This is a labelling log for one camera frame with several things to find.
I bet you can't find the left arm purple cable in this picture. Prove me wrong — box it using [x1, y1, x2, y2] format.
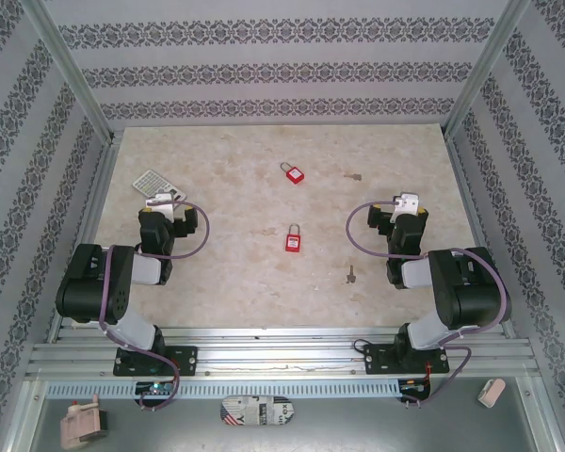
[98, 200, 212, 412]

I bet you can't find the grey slotted cable duct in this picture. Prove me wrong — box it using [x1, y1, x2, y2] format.
[44, 379, 402, 399]

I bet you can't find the small pink case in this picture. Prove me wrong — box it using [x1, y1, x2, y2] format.
[476, 378, 507, 410]

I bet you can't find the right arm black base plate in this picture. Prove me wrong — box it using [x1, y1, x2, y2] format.
[361, 342, 451, 377]

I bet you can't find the aluminium frame post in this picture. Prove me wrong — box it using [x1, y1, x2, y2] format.
[18, 0, 117, 145]
[444, 0, 534, 140]

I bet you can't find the pink toy machine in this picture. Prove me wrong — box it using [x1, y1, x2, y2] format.
[58, 394, 110, 451]

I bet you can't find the aluminium side rail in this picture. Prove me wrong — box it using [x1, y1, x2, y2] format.
[444, 134, 517, 339]
[46, 134, 119, 345]

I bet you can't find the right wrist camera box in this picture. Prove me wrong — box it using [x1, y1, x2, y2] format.
[389, 191, 422, 222]

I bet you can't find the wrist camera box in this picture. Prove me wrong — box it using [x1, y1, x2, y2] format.
[389, 191, 422, 222]
[144, 191, 178, 220]

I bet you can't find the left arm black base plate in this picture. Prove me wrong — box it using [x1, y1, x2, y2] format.
[112, 346, 199, 378]

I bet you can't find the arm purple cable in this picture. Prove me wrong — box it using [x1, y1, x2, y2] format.
[98, 200, 212, 412]
[347, 200, 513, 410]

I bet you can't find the newspaper print oval case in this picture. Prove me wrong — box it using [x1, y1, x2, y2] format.
[219, 395, 295, 428]

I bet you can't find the plain red padlock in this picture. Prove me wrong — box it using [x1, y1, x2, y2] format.
[280, 161, 306, 186]

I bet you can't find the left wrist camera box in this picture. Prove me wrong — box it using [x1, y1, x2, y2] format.
[144, 191, 178, 220]

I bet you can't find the white calculator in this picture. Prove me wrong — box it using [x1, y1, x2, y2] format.
[131, 169, 188, 203]

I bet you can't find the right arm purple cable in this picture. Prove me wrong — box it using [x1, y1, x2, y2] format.
[347, 200, 513, 410]

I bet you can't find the aluminium mounting rail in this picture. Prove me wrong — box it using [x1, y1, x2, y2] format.
[25, 327, 541, 378]

